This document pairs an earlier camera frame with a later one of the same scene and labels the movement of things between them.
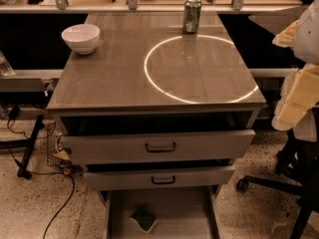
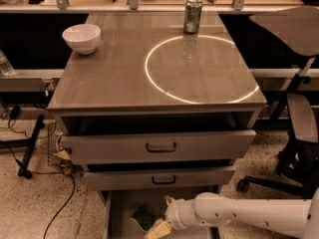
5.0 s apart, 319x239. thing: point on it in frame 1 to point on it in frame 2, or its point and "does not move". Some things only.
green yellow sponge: [144, 218] does not move
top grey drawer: [158, 146] does not move
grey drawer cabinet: [153, 111] does not move
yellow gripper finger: [286, 39] to [168, 200]
